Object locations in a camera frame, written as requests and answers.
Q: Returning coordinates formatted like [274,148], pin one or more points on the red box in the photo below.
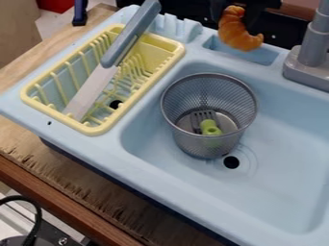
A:
[55,5]

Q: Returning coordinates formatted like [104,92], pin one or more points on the light blue toy sink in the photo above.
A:
[180,179]

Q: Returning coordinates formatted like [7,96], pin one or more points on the grey tool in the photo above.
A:
[201,118]

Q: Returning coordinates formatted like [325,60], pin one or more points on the green toy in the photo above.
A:
[211,128]

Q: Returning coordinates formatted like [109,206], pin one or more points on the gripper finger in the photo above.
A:
[215,13]
[255,19]

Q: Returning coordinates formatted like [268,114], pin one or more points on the grey tap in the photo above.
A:
[312,48]

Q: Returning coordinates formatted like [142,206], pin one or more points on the cardboard box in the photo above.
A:
[17,29]

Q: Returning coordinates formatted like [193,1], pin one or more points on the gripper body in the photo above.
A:
[270,3]

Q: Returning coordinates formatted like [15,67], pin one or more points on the silver mesh basket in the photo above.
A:
[208,96]

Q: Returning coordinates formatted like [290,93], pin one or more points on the orange toy croissant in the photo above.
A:
[238,34]

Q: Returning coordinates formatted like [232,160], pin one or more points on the blue and black clamp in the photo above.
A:
[80,12]

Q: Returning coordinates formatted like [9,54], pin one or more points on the yellow dish rack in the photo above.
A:
[145,61]

